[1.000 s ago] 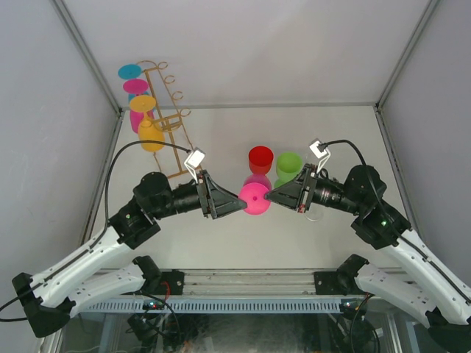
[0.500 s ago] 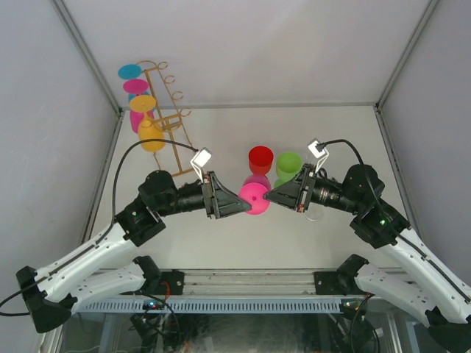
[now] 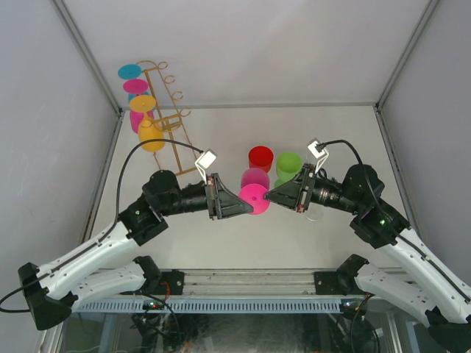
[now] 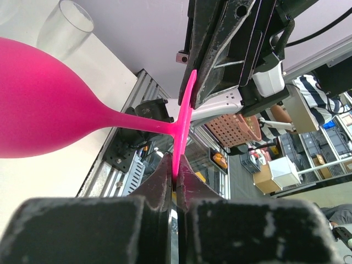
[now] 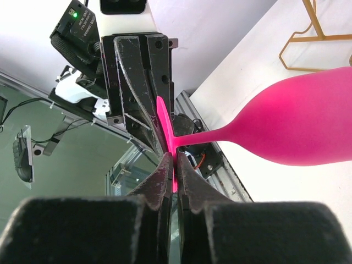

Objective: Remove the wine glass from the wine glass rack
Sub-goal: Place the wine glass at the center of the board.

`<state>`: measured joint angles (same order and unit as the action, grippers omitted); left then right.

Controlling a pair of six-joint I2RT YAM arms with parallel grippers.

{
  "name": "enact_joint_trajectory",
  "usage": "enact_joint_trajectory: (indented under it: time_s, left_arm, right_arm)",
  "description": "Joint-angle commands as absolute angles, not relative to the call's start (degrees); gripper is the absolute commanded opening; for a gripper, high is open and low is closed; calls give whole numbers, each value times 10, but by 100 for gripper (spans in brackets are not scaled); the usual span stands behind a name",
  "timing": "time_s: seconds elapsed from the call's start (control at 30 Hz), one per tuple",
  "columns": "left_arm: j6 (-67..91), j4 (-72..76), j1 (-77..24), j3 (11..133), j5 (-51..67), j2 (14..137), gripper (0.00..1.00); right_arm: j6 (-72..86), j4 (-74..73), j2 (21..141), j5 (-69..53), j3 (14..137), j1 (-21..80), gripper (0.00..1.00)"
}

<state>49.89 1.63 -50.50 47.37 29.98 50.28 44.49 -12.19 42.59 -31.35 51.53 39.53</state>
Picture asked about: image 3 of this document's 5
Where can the clear wine glass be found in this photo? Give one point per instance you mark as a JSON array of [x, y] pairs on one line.
[[314, 213]]

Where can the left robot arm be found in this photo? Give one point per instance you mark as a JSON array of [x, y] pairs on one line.
[[55, 290]]

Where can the left black base bracket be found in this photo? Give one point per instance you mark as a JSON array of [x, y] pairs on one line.
[[168, 283]]

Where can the red plastic wine glass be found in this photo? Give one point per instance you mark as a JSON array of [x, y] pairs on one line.
[[261, 157]]

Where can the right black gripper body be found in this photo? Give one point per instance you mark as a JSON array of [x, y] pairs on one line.
[[302, 197]]

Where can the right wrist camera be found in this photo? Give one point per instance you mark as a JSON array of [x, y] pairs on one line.
[[319, 153]]

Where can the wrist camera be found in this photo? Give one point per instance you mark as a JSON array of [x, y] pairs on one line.
[[319, 153], [204, 161]]

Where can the blue slotted cable duct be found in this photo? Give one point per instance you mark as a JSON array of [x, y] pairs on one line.
[[214, 306]]

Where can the cyan plastic wine glass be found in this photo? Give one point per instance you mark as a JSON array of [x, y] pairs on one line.
[[129, 77]]

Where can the orange plastic wine glass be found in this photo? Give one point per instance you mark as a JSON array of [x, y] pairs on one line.
[[150, 135]]

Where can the magenta wine glass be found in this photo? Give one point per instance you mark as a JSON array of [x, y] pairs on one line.
[[139, 100], [255, 184]]

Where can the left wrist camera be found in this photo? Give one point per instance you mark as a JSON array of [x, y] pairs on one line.
[[204, 161]]

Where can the green plastic wine glass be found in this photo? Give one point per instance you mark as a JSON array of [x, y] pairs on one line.
[[288, 166]]

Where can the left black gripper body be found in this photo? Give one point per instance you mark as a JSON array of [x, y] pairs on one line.
[[214, 204]]

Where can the gold wire glass rack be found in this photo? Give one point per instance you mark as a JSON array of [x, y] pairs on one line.
[[168, 110]]

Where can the black base bracket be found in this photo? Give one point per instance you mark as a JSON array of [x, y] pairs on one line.
[[328, 283], [168, 283]]

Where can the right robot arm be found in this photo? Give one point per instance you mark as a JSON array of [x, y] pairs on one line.
[[437, 297]]

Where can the aluminium mounting rail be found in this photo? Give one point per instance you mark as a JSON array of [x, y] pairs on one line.
[[252, 283]]

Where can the right black base bracket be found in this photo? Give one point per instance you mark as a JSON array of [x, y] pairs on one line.
[[328, 283]]

